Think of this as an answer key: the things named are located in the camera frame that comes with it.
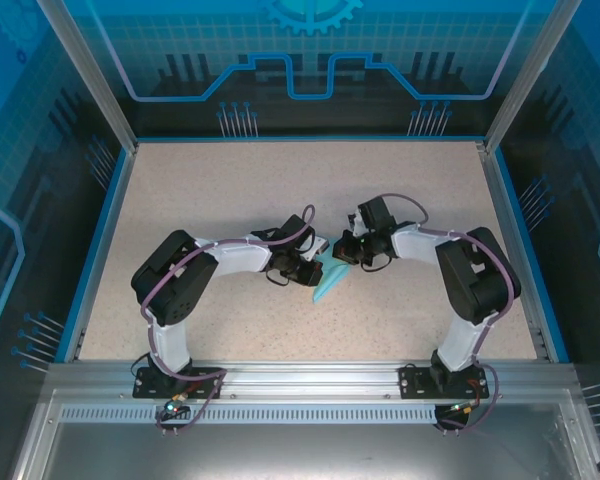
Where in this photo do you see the slotted grey cable duct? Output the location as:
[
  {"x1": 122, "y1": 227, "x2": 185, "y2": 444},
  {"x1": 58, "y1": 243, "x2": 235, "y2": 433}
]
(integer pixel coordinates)
[{"x1": 58, "y1": 405, "x2": 476, "y2": 426}]

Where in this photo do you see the thin black right wrist wire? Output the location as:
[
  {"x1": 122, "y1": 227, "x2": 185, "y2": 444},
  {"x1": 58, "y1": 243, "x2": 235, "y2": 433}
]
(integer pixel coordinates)
[{"x1": 360, "y1": 252, "x2": 399, "y2": 274}]

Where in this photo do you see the light blue paper sheet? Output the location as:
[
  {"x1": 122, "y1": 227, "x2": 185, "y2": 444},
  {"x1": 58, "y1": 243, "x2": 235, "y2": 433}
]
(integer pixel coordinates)
[{"x1": 312, "y1": 238, "x2": 354, "y2": 305}]

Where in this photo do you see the cable connector with green light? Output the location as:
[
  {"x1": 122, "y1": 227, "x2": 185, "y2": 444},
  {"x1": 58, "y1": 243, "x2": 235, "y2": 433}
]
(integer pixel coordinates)
[
  {"x1": 448, "y1": 397, "x2": 484, "y2": 415},
  {"x1": 160, "y1": 392, "x2": 190, "y2": 417}
]

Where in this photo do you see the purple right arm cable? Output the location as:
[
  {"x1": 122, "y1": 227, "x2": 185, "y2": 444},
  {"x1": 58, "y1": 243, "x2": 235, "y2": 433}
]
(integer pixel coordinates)
[{"x1": 383, "y1": 193, "x2": 517, "y2": 434}]

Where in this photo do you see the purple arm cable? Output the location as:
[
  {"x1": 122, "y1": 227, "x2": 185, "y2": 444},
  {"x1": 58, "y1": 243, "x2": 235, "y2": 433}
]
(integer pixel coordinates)
[
  {"x1": 383, "y1": 193, "x2": 517, "y2": 434},
  {"x1": 140, "y1": 203, "x2": 316, "y2": 436}
]

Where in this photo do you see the aluminium mounting rail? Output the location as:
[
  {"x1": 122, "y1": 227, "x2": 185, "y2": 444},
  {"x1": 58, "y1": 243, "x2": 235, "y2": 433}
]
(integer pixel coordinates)
[{"x1": 46, "y1": 360, "x2": 579, "y2": 404}]

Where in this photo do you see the thin black wrist wire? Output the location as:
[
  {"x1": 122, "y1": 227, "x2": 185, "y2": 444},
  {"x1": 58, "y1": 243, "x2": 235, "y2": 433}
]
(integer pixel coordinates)
[
  {"x1": 360, "y1": 252, "x2": 399, "y2": 274},
  {"x1": 263, "y1": 267, "x2": 296, "y2": 287}
]

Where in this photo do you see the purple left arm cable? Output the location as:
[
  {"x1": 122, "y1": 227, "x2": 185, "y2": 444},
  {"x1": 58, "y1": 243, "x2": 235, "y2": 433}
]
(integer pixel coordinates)
[{"x1": 140, "y1": 203, "x2": 316, "y2": 436}]

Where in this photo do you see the thin black left wrist wire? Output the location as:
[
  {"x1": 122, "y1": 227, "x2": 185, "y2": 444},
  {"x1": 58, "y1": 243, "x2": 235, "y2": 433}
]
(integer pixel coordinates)
[{"x1": 263, "y1": 267, "x2": 296, "y2": 287}]

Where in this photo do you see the metal tray panel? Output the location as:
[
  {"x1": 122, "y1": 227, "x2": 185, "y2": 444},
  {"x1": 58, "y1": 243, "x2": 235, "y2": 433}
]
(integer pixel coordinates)
[{"x1": 9, "y1": 389, "x2": 600, "y2": 480}]

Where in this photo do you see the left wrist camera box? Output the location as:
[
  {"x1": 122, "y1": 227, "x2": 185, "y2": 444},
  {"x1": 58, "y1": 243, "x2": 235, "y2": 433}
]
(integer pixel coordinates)
[{"x1": 303, "y1": 234, "x2": 331, "y2": 262}]

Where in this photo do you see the aluminium corner post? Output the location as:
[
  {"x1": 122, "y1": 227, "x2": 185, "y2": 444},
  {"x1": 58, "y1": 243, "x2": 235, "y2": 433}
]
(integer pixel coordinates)
[
  {"x1": 33, "y1": 0, "x2": 140, "y2": 154},
  {"x1": 482, "y1": 0, "x2": 584, "y2": 154}
]

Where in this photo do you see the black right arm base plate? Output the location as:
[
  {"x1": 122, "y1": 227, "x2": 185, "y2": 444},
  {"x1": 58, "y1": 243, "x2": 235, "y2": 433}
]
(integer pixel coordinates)
[{"x1": 398, "y1": 363, "x2": 491, "y2": 400}]

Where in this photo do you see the blue aluminium side frame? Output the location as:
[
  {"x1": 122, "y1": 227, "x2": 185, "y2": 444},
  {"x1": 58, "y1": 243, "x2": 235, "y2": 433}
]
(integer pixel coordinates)
[
  {"x1": 477, "y1": 141, "x2": 572, "y2": 364},
  {"x1": 54, "y1": 142, "x2": 140, "y2": 364}
]

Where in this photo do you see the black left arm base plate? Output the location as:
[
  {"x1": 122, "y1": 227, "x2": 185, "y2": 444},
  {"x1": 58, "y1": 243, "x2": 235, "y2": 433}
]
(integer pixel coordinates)
[{"x1": 132, "y1": 367, "x2": 225, "y2": 400}]

